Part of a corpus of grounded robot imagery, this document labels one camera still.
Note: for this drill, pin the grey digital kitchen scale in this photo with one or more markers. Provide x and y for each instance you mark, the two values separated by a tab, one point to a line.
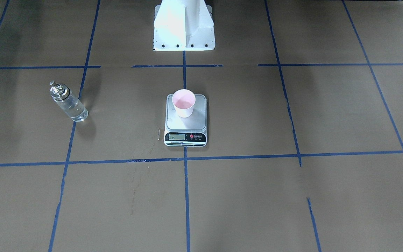
190	131

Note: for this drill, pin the pink plastic cup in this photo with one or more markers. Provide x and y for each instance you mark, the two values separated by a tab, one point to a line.
183	102

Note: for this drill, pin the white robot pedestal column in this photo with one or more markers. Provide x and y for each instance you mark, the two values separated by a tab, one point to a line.
183	25

